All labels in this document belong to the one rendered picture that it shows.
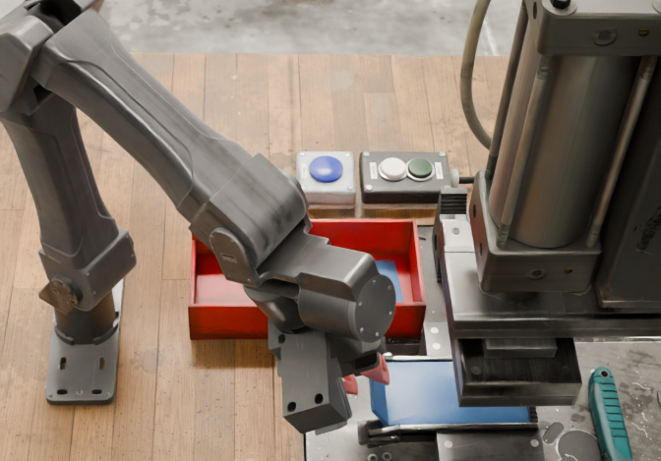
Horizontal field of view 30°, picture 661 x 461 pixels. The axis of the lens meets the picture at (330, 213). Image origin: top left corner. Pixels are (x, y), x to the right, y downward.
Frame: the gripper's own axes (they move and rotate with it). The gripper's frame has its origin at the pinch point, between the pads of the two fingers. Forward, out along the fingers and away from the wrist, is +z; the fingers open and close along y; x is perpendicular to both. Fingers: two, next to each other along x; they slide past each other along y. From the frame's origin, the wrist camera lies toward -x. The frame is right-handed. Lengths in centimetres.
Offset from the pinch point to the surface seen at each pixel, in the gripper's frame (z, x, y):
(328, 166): 5.8, 34.1, -5.3
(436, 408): 4.8, -2.1, 4.8
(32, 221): -7.5, 29.1, -37.0
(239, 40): 85, 161, -61
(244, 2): 85, 176, -60
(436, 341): 5.7, 5.9, 5.3
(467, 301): -12.0, -3.4, 14.3
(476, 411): 6.7, -2.5, 8.1
